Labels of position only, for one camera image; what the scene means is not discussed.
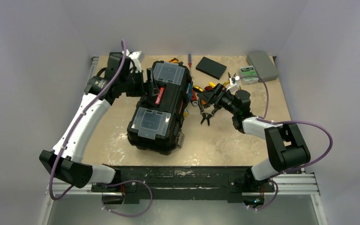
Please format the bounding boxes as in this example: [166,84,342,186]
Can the black handled pliers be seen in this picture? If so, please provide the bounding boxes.
[199,105,219,126]

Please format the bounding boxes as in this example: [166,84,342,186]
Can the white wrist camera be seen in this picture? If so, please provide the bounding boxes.
[126,50,144,68]
[227,76,240,94]

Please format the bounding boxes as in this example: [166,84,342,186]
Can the red handled adjustable wrench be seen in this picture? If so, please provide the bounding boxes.
[190,89,199,106]

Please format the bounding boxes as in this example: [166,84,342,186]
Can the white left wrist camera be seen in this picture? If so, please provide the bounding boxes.
[126,50,144,68]

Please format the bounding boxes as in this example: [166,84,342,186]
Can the black plastic toolbox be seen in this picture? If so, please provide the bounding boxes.
[127,61,193,155]

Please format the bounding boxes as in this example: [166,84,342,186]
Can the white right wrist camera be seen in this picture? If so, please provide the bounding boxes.
[227,76,240,94]

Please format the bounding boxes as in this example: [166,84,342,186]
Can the black flat box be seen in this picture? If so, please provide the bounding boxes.
[195,57,227,80]

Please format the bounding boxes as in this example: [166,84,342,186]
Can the grey plastic case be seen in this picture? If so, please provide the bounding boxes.
[247,51,279,82]

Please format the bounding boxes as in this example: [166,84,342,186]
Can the yellow handled screwdriver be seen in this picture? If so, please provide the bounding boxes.
[209,82,216,88]

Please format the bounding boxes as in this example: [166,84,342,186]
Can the yellow handled pliers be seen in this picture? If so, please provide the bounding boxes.
[223,72,233,86]

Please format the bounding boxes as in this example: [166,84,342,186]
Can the aluminium rail frame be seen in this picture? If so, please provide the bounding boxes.
[242,173,329,225]

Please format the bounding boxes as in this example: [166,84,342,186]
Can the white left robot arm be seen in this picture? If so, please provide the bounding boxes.
[39,51,150,192]

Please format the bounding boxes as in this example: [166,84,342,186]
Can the red blue screwdriver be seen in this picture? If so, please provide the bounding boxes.
[187,53,193,78]

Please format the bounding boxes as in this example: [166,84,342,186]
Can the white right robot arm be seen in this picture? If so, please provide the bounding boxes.
[197,84,311,191]

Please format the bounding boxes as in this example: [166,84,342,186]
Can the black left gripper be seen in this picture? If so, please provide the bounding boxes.
[120,68,159,97]

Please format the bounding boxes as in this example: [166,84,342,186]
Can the yellow utility knife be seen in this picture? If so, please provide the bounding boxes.
[168,58,179,63]

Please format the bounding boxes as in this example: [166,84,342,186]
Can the black orange hex key holder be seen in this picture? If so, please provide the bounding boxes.
[198,98,211,114]

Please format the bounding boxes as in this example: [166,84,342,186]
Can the green labelled clear box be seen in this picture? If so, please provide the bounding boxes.
[238,66,259,85]

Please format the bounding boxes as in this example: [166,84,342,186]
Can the black yellow stubby screwdriver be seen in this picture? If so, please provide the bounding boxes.
[193,85,204,93]

